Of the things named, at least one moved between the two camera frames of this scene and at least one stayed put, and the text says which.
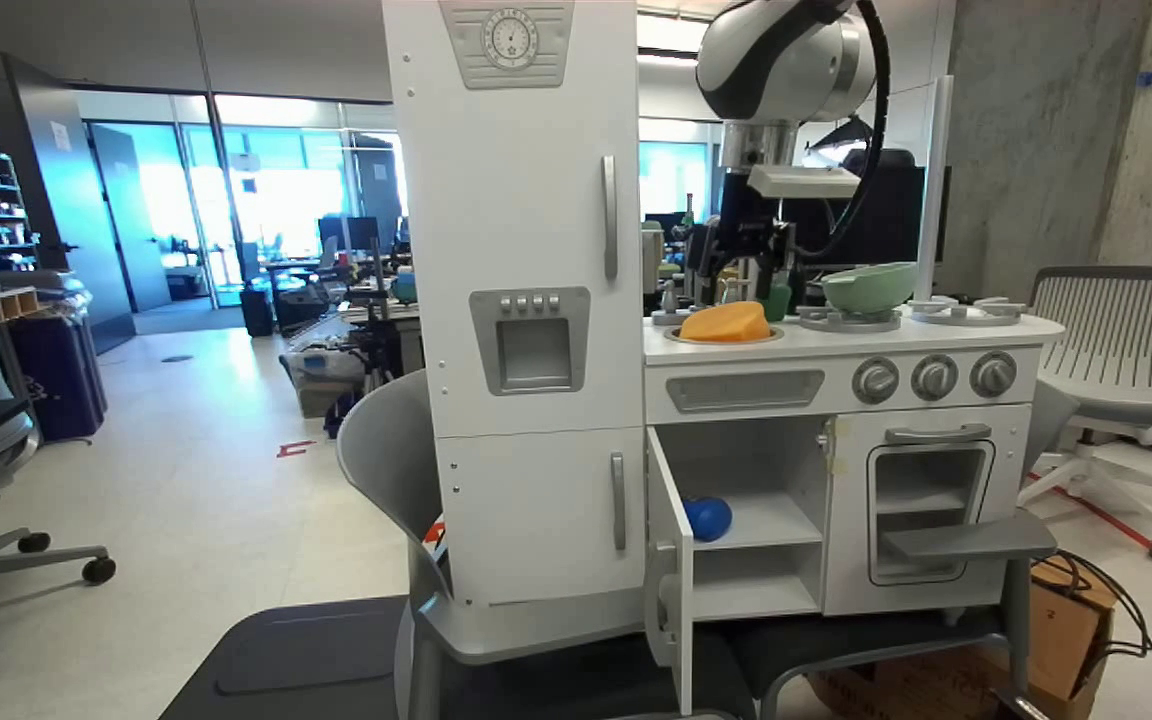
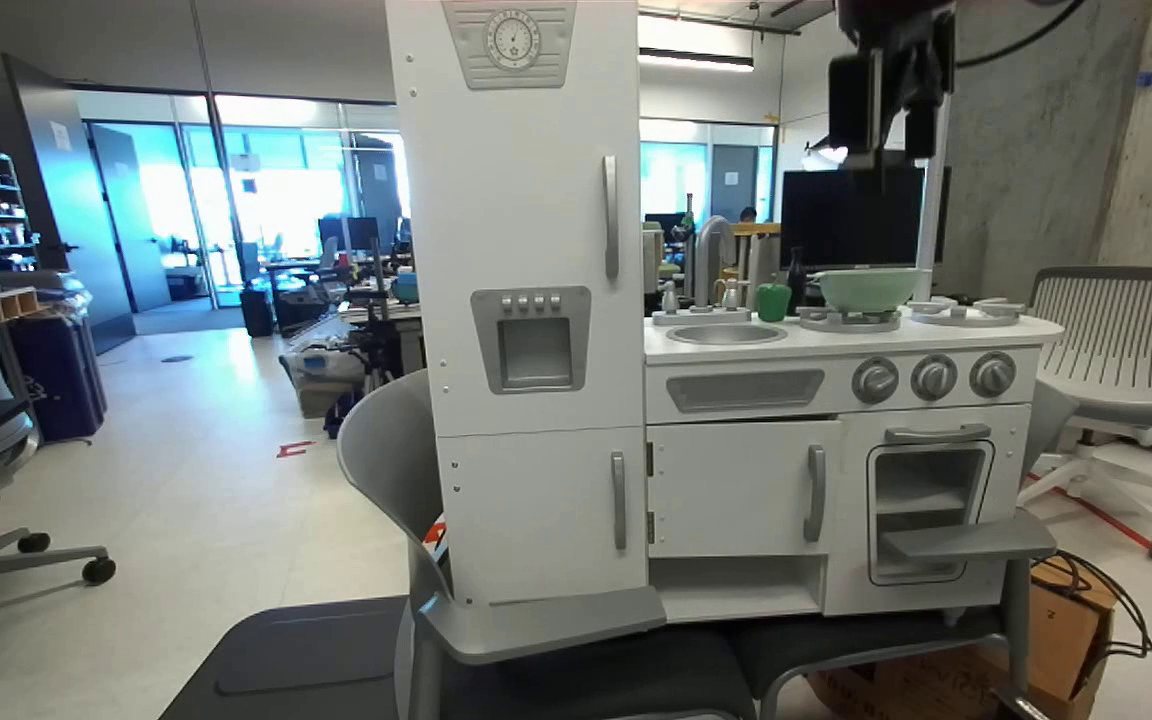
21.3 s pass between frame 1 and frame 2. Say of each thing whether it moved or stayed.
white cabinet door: moved
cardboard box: stayed
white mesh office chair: stayed
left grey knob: stayed
